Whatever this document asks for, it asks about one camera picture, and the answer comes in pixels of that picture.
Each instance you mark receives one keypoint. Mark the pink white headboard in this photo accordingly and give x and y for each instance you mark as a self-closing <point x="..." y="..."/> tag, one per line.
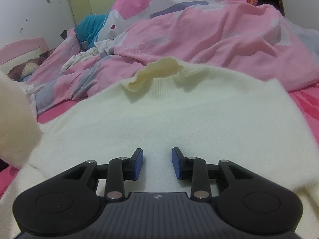
<point x="20" y="49"/>

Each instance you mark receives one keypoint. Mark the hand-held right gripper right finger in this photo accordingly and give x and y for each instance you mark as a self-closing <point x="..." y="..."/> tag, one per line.
<point x="176" y="165"/>

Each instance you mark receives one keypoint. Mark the pale green wardrobe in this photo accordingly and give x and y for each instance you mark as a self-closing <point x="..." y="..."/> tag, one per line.
<point x="99" y="0"/>

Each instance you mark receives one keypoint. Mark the pink floral bed sheet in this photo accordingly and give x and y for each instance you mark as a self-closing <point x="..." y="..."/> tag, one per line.
<point x="306" y="104"/>

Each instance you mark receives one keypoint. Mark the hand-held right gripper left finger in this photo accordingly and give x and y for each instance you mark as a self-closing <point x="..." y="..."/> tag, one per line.
<point x="139" y="165"/>

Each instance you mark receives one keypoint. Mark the white sweater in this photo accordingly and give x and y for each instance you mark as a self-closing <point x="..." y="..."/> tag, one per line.
<point x="187" y="119"/>

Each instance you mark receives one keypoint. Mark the teal cloth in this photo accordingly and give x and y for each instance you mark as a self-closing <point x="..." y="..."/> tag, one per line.
<point x="89" y="29"/>

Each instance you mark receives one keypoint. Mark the small dark phone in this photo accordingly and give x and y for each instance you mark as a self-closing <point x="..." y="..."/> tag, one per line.
<point x="63" y="34"/>

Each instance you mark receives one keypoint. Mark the pink patterned duvet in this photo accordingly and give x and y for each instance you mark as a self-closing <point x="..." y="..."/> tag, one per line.
<point x="211" y="29"/>

